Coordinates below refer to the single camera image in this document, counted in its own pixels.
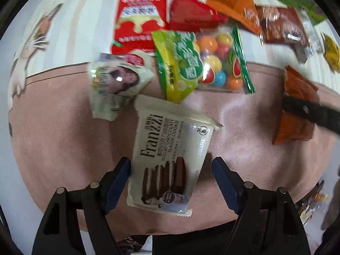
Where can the cream chocolate cookie packet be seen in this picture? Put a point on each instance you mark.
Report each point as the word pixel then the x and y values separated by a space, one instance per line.
pixel 170 151

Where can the green bag of coloured balls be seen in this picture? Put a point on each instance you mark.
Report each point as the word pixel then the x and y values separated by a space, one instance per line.
pixel 196 61

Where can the large red snack packet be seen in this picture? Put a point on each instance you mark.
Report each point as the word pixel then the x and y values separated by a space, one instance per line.
pixel 139 13

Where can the yellow snack packet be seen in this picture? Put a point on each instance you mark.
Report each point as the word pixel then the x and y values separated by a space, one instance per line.
pixel 332 54

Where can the orange red snack packet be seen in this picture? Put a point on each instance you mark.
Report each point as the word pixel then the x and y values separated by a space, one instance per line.
pixel 297 85

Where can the orange triangular snack packet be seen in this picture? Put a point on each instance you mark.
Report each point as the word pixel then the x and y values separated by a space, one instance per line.
pixel 236 2

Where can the striped cat-print bed sheet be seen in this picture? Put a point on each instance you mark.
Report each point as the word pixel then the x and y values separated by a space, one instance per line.
pixel 79 18

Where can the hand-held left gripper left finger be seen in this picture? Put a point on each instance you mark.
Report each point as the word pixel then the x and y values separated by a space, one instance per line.
pixel 117 184

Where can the red triangular snack packet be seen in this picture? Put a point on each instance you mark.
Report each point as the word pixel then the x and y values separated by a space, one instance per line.
pixel 192 14

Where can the brown red snack packet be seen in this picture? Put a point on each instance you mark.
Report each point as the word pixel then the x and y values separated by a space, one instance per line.
pixel 285 26

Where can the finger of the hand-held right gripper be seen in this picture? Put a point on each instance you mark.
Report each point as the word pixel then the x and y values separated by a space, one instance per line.
pixel 313 113

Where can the pile of small packets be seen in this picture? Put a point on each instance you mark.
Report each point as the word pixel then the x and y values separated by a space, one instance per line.
pixel 310 204

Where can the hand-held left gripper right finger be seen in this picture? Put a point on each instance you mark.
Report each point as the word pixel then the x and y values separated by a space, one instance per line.
pixel 225 186

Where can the white green face-print packet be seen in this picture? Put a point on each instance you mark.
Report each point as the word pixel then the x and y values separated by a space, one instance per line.
pixel 117 82

